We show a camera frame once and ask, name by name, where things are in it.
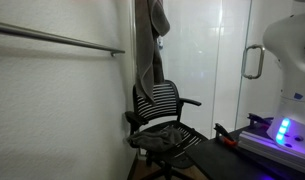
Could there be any black purple clamp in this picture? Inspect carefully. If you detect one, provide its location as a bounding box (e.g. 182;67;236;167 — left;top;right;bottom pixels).
247;112;275;128

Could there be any metal towel bar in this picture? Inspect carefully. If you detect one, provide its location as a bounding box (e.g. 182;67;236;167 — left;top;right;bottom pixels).
0;20;126;57

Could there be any grey bath towel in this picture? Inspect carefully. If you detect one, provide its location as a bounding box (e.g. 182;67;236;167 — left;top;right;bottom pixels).
126;126;184;154
134;0;172;106

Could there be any glass shower door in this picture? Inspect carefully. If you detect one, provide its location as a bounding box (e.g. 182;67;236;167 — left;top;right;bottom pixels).
234;0;288;132

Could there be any black mesh office chair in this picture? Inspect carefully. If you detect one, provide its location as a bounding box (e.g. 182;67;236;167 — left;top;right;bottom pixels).
124;79;210;180

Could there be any metal door handle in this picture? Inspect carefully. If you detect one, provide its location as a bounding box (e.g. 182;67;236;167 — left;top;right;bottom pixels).
240;44;266;81

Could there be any black orange clamp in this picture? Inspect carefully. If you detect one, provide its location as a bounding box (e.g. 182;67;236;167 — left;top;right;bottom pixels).
213;122;239;147

